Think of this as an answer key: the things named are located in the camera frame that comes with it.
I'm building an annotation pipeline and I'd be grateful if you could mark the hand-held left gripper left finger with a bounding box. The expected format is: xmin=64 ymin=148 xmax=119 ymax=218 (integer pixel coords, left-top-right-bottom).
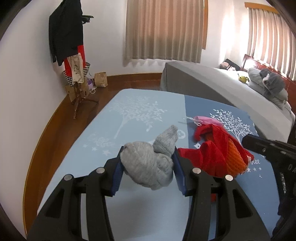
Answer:
xmin=28 ymin=146 xmax=126 ymax=241

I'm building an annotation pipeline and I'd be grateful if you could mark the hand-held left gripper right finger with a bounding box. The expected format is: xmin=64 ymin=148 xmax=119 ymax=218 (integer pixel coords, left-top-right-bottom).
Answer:
xmin=172 ymin=148 xmax=271 ymax=241

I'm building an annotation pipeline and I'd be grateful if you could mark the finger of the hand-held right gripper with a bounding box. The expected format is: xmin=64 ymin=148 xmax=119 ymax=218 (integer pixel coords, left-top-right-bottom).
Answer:
xmin=242 ymin=134 xmax=296 ymax=163

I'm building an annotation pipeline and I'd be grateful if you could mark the grey knitted sock pair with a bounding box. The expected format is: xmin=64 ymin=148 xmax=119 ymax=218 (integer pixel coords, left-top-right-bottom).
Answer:
xmin=121 ymin=125 xmax=179 ymax=190

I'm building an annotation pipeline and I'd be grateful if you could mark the red knitted glove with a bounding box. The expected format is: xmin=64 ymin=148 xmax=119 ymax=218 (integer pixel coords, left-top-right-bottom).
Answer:
xmin=193 ymin=123 xmax=232 ymax=149
xmin=178 ymin=139 xmax=253 ymax=178

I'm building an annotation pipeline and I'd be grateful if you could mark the pink face mask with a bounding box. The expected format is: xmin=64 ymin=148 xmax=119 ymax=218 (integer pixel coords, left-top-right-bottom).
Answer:
xmin=184 ymin=116 xmax=223 ymax=127

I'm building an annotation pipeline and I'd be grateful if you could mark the grey folded quilt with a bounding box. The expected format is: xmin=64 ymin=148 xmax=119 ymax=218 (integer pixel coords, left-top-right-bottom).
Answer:
xmin=248 ymin=67 xmax=292 ymax=109

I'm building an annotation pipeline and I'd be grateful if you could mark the dark grey blanket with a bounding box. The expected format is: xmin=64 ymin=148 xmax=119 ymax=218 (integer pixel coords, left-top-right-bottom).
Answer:
xmin=259 ymin=68 xmax=285 ymax=95

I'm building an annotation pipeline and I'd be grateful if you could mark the blue tree-print tablecloth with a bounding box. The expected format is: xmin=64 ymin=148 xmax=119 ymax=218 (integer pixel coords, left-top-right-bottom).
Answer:
xmin=38 ymin=89 xmax=281 ymax=241

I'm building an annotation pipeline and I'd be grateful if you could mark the bed with grey sheet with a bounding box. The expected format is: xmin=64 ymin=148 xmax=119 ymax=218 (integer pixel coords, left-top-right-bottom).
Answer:
xmin=160 ymin=54 xmax=296 ymax=143

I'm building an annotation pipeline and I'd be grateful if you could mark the wooden coat rack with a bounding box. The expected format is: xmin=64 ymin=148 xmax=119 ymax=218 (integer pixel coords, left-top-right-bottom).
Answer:
xmin=61 ymin=0 xmax=100 ymax=120

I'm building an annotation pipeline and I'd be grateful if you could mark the red wooden headboard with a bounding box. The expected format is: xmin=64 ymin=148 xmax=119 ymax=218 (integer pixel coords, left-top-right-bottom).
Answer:
xmin=240 ymin=54 xmax=296 ymax=82

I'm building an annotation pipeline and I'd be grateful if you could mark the black bag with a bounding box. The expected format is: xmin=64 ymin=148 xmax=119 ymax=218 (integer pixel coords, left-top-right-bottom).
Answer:
xmin=223 ymin=58 xmax=242 ymax=70

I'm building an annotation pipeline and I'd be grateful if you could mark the purple white small appliance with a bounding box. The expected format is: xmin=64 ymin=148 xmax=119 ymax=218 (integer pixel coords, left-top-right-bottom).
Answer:
xmin=81 ymin=77 xmax=96 ymax=93

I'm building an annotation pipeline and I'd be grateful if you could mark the brown cardboard piece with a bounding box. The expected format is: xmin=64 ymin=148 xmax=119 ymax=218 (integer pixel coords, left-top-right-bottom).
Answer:
xmin=65 ymin=84 xmax=77 ymax=103

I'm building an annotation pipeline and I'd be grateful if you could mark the brown paper bag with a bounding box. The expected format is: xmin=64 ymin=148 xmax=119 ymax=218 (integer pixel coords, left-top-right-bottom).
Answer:
xmin=94 ymin=72 xmax=108 ymax=88

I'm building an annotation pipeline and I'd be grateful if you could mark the beige pleated curtain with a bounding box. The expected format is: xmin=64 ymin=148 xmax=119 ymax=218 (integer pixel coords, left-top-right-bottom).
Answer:
xmin=124 ymin=0 xmax=206 ymax=66
xmin=246 ymin=6 xmax=296 ymax=81

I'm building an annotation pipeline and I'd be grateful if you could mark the striped bag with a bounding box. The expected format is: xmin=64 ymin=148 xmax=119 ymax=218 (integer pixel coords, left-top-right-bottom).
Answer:
xmin=62 ymin=61 xmax=91 ymax=85

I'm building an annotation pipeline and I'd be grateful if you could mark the cream printed tote bag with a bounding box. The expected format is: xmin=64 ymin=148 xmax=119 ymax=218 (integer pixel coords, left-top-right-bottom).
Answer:
xmin=70 ymin=54 xmax=84 ymax=84

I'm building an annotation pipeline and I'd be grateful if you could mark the red garment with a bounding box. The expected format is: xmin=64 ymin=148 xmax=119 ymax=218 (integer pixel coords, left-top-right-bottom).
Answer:
xmin=63 ymin=45 xmax=86 ymax=80

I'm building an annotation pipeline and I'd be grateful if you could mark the wooden curtain valance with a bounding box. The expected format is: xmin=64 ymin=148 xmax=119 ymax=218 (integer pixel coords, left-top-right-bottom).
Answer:
xmin=245 ymin=2 xmax=278 ymax=11

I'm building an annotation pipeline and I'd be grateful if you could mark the black jacket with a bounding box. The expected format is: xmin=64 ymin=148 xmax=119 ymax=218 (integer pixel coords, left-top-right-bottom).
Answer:
xmin=48 ymin=0 xmax=84 ymax=66

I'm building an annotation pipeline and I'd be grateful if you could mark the wooden window frame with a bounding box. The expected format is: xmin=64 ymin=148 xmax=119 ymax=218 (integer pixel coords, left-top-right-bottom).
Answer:
xmin=202 ymin=0 xmax=208 ymax=50

